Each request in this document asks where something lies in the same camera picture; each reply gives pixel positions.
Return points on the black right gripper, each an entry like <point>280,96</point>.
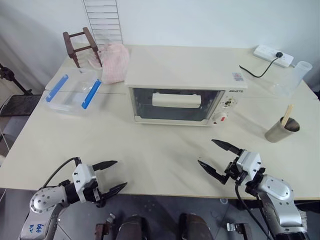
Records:
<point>232,170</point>

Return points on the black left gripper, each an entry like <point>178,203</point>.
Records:
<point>91,193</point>

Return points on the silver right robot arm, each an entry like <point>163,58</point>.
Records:
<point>277,192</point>

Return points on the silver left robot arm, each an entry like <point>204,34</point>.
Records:
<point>47,200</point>

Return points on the white toaster oven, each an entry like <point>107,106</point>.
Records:
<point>180,65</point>

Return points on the dark rounded shape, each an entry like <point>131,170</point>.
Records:
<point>195,227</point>
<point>133,228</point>

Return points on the metal cup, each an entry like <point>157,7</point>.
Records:
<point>277,132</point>

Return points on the wooden chopstick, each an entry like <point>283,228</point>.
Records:
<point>289,113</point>

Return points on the clear container blue clips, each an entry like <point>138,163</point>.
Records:
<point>70,92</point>

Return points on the clear plastic measuring cup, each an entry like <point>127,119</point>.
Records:
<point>297,75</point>

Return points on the black floor mat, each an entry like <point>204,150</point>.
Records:
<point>20,105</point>

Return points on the pink striped cloth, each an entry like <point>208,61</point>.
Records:
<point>115,62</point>

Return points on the white power strip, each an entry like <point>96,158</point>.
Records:
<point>265,51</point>

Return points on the black tripod stand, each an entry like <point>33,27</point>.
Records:
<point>15,81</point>

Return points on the small wooden rack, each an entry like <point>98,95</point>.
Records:
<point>72,47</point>

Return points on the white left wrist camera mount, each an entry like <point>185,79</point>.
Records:
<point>83,177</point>

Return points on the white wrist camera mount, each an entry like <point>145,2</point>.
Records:
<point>83,177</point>
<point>250,162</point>

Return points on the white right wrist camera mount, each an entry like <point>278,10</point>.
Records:
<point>250,162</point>

